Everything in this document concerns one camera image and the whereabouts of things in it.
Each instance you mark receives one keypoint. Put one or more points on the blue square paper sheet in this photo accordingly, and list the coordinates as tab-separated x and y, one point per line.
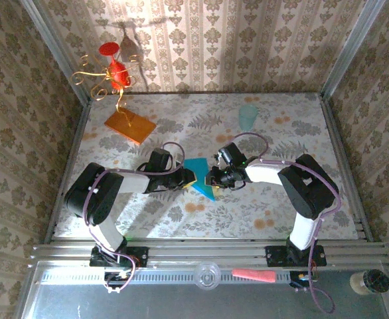
198	167

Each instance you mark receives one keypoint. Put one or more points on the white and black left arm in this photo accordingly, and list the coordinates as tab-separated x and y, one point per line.
91	196

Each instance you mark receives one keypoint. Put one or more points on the floral table cover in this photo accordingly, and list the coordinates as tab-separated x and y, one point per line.
221	216

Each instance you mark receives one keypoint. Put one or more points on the orange rectangular board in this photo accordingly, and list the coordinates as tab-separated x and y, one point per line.
141	129

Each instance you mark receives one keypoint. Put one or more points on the teal plastic cup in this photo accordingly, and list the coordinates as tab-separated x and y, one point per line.
247	116

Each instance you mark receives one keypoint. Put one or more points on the clear round plastic lid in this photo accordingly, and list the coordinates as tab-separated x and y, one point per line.
207	276

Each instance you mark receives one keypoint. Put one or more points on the pink comb-like tool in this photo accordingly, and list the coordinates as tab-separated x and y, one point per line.
254	275

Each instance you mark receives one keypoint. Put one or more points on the small controller board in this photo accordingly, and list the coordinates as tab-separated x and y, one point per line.
118	276
302	278

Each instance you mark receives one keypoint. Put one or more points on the red wine glass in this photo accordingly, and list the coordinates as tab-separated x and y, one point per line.
119	75

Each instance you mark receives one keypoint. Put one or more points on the grey metal tray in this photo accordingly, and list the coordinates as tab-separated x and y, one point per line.
181	304

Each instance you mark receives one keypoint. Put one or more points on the cream cylinder with black end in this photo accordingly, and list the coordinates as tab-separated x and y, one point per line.
375	281

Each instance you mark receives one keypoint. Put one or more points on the aluminium long cross rail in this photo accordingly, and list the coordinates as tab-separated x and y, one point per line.
198	253

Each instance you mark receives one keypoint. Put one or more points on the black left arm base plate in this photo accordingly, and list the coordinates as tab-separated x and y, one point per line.
139	254

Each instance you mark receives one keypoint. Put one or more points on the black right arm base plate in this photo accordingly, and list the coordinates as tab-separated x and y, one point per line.
272	256

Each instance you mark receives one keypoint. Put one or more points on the aluminium side rail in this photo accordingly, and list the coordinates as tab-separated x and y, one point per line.
77	139
339	139

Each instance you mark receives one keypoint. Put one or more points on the aluminium frame post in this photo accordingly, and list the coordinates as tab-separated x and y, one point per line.
350	50
57	50

